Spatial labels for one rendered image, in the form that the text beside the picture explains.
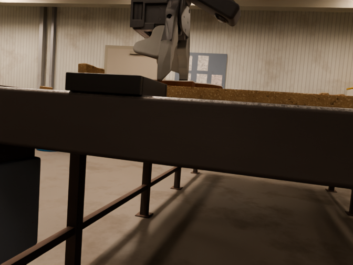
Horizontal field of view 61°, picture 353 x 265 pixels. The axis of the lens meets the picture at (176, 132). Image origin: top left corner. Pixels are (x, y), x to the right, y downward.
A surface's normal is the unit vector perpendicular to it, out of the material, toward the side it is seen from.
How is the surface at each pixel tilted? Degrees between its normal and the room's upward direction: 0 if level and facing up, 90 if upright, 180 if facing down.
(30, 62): 90
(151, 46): 57
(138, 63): 90
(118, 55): 90
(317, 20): 90
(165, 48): 77
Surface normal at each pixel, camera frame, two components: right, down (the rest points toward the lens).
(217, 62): -0.17, 0.06
